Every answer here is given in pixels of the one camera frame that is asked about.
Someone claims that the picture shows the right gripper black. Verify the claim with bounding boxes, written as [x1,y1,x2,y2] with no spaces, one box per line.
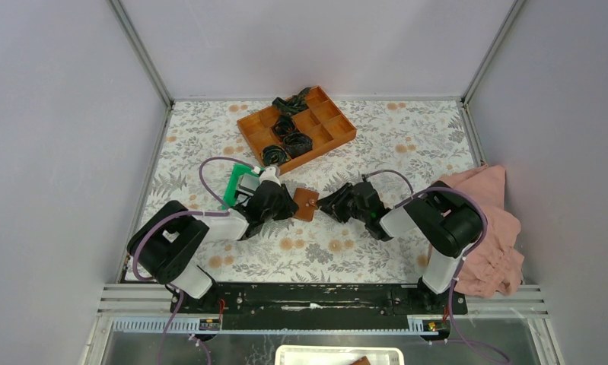
[316,182,369,224]

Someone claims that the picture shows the green plastic card box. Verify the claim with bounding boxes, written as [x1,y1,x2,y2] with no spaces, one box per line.
[223,163,262,207]

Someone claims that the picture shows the orange wooden compartment tray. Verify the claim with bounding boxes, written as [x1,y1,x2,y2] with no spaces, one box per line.
[237,86,357,173]

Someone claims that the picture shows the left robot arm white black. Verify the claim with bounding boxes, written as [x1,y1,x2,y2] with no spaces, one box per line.
[127,166,298,313]

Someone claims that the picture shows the black coiled cable in tray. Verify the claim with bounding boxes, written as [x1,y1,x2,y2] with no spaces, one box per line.
[261,145,291,169]

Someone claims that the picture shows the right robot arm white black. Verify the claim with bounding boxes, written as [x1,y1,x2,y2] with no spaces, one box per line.
[317,180,487,313]

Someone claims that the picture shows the pink crumpled cloth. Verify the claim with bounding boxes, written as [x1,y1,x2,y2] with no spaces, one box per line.
[440,165,524,298]

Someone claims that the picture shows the black items in tray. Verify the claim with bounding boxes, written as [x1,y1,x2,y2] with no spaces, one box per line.
[272,87,313,158]

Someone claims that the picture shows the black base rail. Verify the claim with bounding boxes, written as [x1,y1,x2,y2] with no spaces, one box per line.
[170,282,468,333]

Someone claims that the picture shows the brown leather card holder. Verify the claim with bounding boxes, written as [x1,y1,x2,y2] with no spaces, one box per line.
[293,187,320,222]

